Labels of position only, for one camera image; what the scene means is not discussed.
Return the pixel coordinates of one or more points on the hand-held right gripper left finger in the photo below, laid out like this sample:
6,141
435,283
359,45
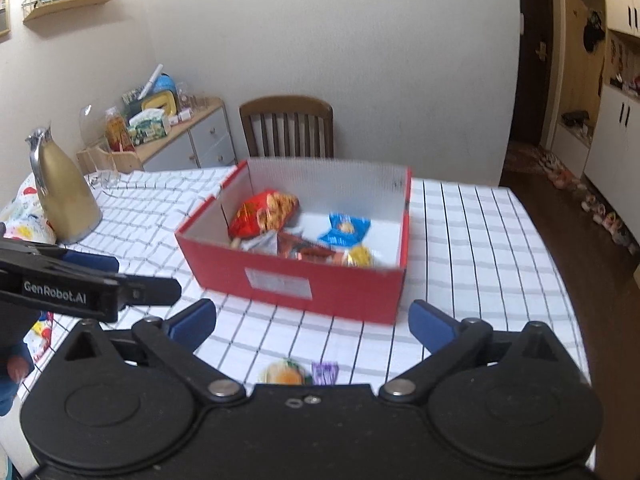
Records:
192,324

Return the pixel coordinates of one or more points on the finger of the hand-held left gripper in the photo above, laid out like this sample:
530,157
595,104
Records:
150,291
92,262

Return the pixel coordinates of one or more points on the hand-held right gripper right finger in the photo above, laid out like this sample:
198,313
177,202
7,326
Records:
431,325

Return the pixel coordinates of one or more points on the yellow snack packet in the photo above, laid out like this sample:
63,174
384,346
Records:
360,256

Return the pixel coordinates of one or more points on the red cardboard box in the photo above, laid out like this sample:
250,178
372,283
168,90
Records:
300,285

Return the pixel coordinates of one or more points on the blue white snack packet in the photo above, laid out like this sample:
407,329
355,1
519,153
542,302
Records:
345,227

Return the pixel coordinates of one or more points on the red snack bag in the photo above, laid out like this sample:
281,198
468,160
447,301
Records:
262,212

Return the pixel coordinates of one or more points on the dark red snack packet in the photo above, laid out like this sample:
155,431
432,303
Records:
305,250

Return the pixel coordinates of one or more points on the person's left hand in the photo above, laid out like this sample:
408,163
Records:
17,367

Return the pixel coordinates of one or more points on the checkered white tablecloth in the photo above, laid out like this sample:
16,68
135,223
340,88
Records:
475,270

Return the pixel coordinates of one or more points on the gold thermos jug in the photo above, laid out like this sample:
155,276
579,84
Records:
64,192

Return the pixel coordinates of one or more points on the colourful printed plastic bag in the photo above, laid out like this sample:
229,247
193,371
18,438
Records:
22,217

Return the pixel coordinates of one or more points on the tall clear glass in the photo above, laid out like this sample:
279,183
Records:
106,170

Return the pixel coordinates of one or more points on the orange green snack packet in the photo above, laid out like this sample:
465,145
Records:
282,375

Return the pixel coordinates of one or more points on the grey snack packet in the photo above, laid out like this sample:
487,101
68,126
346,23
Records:
261,244

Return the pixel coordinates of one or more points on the wooden rack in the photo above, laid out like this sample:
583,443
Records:
122,160

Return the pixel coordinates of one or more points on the purple snack packet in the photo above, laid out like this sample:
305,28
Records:
325,373

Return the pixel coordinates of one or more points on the orange drink bottle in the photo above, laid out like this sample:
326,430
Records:
117,131

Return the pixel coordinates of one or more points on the green tissue box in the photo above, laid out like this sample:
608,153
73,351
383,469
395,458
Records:
148,126

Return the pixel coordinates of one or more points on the white side cabinet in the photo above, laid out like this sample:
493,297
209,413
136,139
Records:
200,137

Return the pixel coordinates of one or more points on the small white cup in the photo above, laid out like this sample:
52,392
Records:
181,116

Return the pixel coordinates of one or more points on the yellow black container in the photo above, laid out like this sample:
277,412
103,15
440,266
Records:
162,101

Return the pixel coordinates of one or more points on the white tube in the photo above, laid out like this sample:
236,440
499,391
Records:
150,81

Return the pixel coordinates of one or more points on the clear drinking glass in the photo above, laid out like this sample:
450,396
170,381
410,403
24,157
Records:
182,94
201,102

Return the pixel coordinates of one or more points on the blue ball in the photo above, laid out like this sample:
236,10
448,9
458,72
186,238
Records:
166,83

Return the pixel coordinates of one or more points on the row of shoes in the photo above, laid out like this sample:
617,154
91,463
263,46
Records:
595,200

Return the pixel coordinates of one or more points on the brown wooden chair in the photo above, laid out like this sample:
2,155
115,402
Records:
287,127

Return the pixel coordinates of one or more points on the white shoe bench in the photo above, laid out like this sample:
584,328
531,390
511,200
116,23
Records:
575,132

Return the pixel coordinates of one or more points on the white wooden cabinet unit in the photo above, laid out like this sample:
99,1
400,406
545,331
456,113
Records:
617,110

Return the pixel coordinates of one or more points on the black hanging bag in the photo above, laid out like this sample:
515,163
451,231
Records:
595,30

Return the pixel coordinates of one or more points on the wooden wall shelf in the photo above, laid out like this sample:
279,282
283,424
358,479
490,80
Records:
70,2

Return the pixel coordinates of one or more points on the framed wall picture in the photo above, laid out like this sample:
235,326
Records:
4,15

